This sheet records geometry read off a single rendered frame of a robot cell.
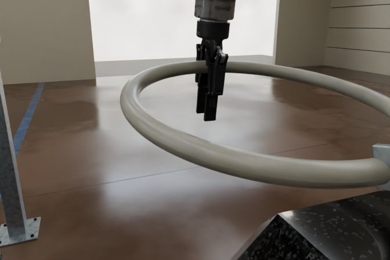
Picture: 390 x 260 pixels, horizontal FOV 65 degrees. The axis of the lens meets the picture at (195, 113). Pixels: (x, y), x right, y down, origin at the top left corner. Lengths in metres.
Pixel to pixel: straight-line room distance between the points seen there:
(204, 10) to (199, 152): 0.41
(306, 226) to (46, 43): 6.37
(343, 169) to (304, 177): 0.04
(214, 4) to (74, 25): 6.00
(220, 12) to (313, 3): 8.21
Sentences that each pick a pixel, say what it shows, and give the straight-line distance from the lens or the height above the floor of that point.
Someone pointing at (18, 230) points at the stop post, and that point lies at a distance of 1.97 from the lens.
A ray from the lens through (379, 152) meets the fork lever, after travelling 0.39.
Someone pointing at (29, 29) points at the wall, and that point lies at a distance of 6.64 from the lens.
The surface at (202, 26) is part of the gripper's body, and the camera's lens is 0.70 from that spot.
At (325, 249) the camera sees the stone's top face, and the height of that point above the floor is 0.82.
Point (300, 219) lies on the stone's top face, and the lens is 0.48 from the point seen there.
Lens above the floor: 1.09
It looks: 16 degrees down
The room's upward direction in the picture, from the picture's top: straight up
